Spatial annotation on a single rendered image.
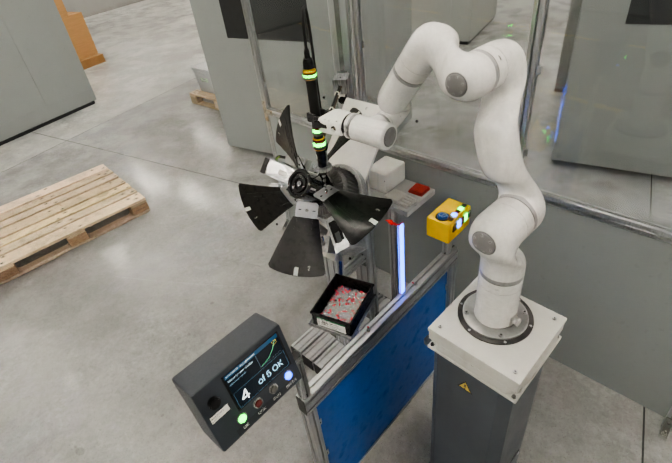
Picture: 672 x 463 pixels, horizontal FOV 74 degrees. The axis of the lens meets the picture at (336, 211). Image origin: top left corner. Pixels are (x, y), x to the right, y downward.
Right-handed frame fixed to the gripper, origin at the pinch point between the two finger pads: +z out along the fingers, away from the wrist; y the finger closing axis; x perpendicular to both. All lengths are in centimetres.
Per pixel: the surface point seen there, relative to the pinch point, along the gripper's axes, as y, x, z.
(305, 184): -4.8, -27.8, 6.2
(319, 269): -16, -56, -7
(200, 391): -81, -25, -39
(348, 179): 14.7, -34.4, 2.2
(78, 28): 190, -90, 803
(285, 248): -20, -49, 6
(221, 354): -72, -26, -34
